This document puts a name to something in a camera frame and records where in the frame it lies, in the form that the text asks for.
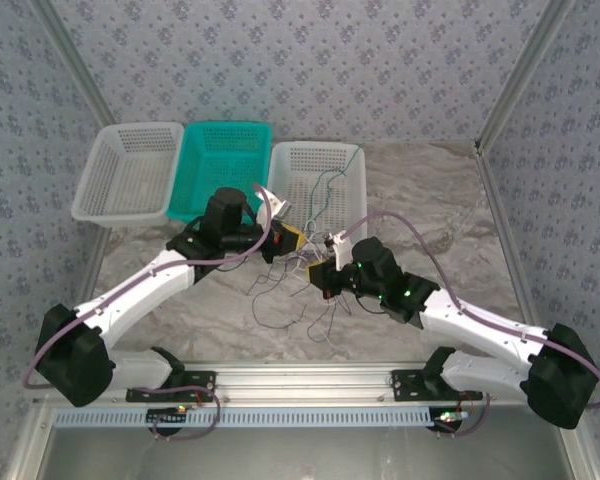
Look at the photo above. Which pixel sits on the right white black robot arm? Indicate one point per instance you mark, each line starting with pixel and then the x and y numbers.
pixel 480 332

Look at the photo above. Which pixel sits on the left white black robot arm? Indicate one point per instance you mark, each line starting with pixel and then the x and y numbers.
pixel 130 305

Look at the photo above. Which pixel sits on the teal plastic basket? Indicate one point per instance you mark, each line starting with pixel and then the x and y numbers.
pixel 190 212

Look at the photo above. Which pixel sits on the white basket with rounded rim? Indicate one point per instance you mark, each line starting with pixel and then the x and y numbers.
pixel 280 170

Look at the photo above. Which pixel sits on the white basket with sloped walls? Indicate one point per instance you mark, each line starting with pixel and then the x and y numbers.
pixel 110 218

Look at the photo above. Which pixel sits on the grey metal panel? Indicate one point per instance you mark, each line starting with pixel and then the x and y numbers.
pixel 300 455

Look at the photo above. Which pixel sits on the small black circuit board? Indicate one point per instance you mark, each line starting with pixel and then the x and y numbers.
pixel 447 422
pixel 167 416

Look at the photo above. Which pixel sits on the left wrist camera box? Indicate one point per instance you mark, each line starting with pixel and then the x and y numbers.
pixel 270 210

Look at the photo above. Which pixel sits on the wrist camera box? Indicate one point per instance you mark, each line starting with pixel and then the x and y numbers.
pixel 341 245
pixel 270 210

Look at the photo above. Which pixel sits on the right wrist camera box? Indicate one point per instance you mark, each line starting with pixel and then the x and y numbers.
pixel 341 245

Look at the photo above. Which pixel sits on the aluminium mounting rail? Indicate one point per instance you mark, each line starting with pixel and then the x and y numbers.
pixel 300 385

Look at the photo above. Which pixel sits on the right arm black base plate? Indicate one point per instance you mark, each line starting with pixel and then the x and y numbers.
pixel 405 387

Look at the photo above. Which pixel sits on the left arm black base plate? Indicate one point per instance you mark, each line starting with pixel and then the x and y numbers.
pixel 205 387

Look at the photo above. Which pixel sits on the aluminium frame post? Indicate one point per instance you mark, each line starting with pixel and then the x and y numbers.
pixel 75 60
pixel 525 70

